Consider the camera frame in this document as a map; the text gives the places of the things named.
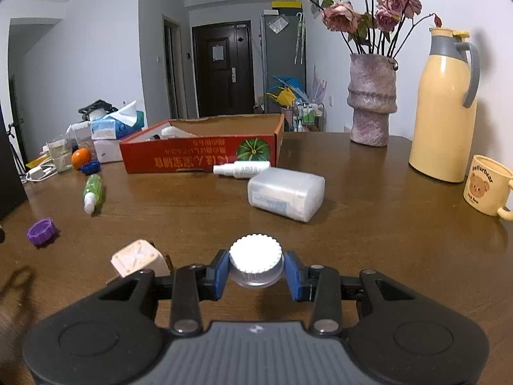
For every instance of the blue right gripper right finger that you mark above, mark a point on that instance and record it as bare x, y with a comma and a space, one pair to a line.
296, 275

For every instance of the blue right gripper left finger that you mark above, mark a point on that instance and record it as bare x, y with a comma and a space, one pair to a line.
217, 274

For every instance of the white ridged bottle cap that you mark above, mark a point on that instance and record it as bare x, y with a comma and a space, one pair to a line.
256, 261

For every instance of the white translucent plastic box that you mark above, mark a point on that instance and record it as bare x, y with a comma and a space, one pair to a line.
288, 193

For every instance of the cream power adapter plug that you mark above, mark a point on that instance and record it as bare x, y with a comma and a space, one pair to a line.
137, 256

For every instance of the white spray bottle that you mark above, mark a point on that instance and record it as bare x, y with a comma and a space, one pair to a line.
241, 169

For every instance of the red cardboard box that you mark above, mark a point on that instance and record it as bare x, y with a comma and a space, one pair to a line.
219, 139

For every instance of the green small bottle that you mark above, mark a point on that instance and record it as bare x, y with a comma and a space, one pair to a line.
92, 193

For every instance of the white purple tissue box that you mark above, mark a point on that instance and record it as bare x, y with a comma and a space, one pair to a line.
108, 151

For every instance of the blue bottle cap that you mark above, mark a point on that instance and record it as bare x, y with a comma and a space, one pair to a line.
91, 168

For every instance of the yellow blue toy pile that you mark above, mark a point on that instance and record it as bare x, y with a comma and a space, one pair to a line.
287, 90

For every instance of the orange fruit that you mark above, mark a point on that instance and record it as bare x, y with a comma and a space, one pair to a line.
80, 157

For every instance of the blue tissue pack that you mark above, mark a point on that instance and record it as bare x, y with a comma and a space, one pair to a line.
119, 124

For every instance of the purple bottle cap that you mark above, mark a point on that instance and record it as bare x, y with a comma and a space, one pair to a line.
41, 232

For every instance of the pink textured vase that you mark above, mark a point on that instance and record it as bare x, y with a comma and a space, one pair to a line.
372, 94

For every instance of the yellow thermos jug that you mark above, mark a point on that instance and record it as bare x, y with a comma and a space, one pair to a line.
446, 107

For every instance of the clear glass cup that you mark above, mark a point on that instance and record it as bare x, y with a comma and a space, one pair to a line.
61, 152

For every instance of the dark entrance door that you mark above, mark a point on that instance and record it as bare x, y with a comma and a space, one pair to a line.
224, 69

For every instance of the yellow bear mug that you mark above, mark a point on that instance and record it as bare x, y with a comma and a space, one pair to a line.
488, 187

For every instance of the black paper bag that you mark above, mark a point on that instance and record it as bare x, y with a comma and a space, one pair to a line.
12, 192

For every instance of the grey refrigerator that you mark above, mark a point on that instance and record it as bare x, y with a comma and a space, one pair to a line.
283, 52

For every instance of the wire storage cart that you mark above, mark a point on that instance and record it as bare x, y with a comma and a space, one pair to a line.
308, 117

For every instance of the white charger with cable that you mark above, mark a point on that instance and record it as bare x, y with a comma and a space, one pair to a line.
41, 172

